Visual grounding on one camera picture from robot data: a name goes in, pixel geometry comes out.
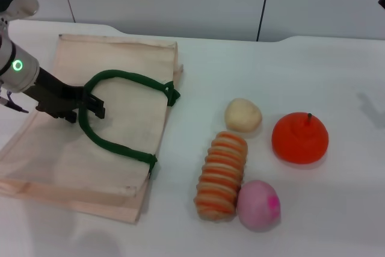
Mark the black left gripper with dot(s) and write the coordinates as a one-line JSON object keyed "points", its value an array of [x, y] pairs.
{"points": [[54, 97]]}

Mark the pink round pastry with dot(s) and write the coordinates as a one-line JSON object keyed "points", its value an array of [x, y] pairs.
{"points": [[257, 207]]}

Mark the cream round egg yolk pastry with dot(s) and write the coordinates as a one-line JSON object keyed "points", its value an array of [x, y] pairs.
{"points": [[243, 115]]}

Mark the orange striped bread roll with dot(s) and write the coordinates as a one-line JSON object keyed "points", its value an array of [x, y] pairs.
{"points": [[221, 175]]}

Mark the orange persimmon toy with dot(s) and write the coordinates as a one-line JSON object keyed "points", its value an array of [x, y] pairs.
{"points": [[299, 142]]}

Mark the thin dark vertical pole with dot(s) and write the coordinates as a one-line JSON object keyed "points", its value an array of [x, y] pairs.
{"points": [[263, 7]]}

